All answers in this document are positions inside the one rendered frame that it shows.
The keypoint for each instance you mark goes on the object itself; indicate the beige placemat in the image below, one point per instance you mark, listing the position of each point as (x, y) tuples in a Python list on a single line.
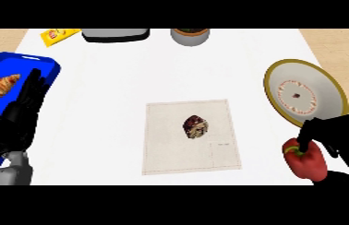
[(191, 137)]

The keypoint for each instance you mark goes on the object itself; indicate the grey and black appliance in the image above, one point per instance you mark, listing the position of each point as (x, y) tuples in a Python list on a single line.
[(116, 34)]

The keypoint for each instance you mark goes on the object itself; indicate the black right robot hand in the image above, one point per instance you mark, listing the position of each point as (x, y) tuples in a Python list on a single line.
[(327, 128)]

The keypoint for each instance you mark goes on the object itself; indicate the golden croissant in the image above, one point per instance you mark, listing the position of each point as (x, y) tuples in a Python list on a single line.
[(8, 83)]

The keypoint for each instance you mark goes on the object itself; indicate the white bowl with gold rim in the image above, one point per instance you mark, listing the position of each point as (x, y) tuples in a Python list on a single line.
[(304, 92)]

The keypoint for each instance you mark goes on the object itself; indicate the dark brown cupcake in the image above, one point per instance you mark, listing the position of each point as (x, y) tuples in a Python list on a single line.
[(196, 127)]

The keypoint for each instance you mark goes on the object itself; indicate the red bell pepper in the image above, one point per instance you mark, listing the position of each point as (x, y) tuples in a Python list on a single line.
[(307, 162)]

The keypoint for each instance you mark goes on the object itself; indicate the yellow snack packet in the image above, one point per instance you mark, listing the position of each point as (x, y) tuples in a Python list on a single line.
[(58, 35)]

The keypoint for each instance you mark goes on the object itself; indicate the grey pot with brown rim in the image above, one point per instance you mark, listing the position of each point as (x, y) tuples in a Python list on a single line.
[(190, 35)]

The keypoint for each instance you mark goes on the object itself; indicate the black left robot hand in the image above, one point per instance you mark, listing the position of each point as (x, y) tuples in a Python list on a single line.
[(24, 108)]

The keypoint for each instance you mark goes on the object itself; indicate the blue tray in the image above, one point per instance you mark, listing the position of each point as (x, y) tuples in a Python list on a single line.
[(27, 78)]

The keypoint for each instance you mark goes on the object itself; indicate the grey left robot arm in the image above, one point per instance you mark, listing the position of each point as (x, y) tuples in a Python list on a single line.
[(14, 170)]

